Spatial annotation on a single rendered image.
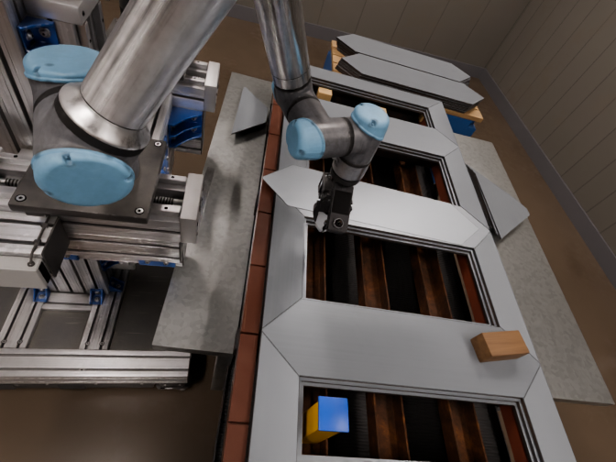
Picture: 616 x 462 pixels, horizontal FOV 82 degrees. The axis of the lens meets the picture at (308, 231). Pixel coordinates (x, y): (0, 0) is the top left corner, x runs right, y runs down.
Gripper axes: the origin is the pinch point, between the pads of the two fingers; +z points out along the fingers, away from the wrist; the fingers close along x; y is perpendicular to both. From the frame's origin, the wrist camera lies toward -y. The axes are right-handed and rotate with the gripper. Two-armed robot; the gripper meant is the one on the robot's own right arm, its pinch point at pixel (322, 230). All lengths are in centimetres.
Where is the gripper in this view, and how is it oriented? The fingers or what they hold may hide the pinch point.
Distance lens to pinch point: 93.6
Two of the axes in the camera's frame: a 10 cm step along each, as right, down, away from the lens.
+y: 0.0, -7.9, 6.1
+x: -9.7, -1.5, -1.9
